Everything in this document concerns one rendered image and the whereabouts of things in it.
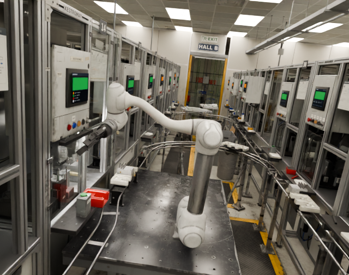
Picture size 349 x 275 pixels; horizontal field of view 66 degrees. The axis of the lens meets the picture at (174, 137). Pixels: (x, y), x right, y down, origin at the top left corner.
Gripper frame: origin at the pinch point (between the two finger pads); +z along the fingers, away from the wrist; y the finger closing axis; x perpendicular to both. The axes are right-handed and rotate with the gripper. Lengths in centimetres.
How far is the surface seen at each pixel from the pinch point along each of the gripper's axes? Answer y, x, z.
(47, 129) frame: 3.5, -16.5, 10.5
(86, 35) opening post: 25, -46, -43
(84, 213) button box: -32.4, 23.3, 7.7
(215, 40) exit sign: -124, -34, -890
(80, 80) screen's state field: 13.8, -27.2, -21.2
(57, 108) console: 9.3, -21.1, 1.5
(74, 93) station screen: 11.3, -23.4, -13.0
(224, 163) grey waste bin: -129, 154, -305
